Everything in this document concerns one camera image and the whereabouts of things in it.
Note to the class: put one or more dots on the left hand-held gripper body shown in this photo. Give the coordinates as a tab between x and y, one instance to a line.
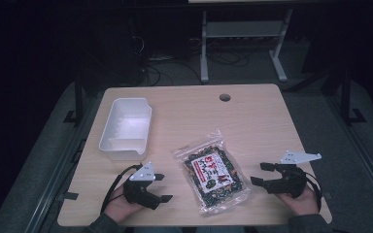
141	191

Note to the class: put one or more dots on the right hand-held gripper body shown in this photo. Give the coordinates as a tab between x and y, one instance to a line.
288	181

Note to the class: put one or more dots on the person's right hand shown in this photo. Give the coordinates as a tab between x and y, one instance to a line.
299	204

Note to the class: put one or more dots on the person's left hand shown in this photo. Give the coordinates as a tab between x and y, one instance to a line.
120	205

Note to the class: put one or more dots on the clear snack bag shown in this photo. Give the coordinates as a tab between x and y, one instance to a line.
214	174

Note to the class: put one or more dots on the white plastic bin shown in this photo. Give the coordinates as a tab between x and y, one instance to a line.
128	129

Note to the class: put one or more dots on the black table edge clamp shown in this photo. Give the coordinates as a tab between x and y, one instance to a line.
68	196

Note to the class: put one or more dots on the black metal stand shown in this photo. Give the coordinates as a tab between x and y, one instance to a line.
346	97
78	100

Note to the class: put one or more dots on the white metal table frame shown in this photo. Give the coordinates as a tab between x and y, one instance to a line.
243	29

